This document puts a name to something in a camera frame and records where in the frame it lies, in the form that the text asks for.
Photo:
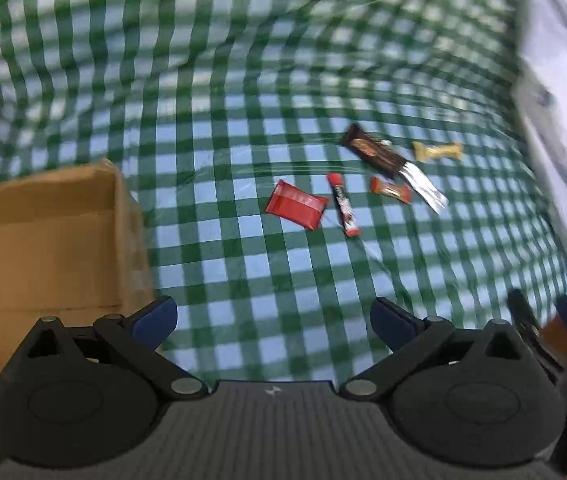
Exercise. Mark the plain red snack packet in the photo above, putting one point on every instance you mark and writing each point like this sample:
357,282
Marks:
296,204

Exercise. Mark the silver snack wrapper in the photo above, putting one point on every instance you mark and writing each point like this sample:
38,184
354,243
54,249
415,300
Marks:
423,185

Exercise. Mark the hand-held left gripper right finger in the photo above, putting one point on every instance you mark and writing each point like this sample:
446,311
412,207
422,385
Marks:
392,322

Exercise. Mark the yellow snack bar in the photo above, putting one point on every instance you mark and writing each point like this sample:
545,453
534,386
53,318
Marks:
436,151

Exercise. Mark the thin red snack stick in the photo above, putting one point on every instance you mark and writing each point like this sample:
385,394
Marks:
343,205

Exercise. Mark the green checked blanket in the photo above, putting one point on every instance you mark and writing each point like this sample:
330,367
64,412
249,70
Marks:
213,60

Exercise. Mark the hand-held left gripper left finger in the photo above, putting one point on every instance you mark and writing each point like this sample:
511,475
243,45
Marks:
156,322

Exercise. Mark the white cloth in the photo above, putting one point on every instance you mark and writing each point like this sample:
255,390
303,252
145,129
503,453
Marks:
563,85

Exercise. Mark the small orange snack bar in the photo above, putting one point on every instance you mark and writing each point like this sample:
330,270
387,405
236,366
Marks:
391,190

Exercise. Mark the dark brown snack bar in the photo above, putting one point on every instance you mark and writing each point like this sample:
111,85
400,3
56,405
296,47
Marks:
373,152

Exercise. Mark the cardboard box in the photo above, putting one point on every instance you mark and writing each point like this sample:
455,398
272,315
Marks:
38,240

